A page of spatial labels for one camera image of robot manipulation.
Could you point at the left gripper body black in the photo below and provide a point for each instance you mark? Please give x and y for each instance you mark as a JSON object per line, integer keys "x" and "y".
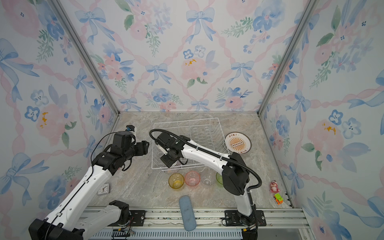
{"x": 140, "y": 149}

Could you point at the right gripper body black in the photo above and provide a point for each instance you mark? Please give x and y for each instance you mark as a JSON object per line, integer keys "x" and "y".
{"x": 168, "y": 160}

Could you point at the yellow translucent plastic cup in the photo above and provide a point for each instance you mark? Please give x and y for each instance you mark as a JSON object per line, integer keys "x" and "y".
{"x": 176, "y": 181}

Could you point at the pink translucent plastic cup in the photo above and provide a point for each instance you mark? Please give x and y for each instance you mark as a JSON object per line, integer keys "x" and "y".
{"x": 192, "y": 178}

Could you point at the clear plastic cup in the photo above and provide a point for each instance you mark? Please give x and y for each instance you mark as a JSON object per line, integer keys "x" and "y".
{"x": 207, "y": 179}

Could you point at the green translucent plastic cup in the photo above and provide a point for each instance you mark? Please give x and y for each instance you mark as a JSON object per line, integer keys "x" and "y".
{"x": 219, "y": 178}

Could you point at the white plate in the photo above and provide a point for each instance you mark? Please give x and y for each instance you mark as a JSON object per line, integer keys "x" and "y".
{"x": 237, "y": 142}

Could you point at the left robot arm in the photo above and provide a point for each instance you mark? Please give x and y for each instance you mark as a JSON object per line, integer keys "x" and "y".
{"x": 64, "y": 222}

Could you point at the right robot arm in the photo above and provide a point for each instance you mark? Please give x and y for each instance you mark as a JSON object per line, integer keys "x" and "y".
{"x": 238, "y": 178}

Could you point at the small white square clock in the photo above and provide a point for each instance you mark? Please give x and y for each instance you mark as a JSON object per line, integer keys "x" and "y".
{"x": 105, "y": 189}

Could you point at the blue oval sponge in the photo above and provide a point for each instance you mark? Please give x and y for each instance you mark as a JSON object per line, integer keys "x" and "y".
{"x": 187, "y": 212}

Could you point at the pink toy figure right side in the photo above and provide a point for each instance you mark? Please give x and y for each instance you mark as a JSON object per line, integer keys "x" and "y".
{"x": 274, "y": 187}

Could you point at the small green orange toy car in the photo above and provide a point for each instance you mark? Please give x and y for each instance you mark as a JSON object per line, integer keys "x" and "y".
{"x": 278, "y": 198}

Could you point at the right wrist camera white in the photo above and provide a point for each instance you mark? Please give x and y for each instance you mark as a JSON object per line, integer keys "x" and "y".
{"x": 164, "y": 151}

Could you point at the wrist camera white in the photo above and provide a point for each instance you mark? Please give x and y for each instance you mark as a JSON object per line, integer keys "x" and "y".
{"x": 164, "y": 151}
{"x": 131, "y": 129}

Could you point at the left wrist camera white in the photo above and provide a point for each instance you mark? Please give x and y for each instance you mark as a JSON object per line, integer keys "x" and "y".
{"x": 131, "y": 129}

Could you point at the white wire dish rack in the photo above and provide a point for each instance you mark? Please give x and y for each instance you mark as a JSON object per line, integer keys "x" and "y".
{"x": 205, "y": 132}

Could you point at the aluminium front rail frame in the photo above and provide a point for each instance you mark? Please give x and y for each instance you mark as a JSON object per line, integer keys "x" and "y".
{"x": 163, "y": 223}

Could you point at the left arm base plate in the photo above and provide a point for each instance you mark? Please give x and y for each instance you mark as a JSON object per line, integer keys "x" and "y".
{"x": 136, "y": 219}

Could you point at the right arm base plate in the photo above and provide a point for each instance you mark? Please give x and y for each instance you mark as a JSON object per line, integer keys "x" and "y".
{"x": 233, "y": 218}

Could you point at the left aluminium corner post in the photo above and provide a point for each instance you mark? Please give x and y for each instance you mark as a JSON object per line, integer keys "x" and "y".
{"x": 81, "y": 49}

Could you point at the aluminium corner post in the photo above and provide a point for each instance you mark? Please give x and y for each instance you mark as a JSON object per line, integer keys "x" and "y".
{"x": 305, "y": 18}
{"x": 81, "y": 49}

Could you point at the right aluminium corner post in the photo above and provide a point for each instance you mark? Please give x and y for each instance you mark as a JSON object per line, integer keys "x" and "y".
{"x": 305, "y": 18}

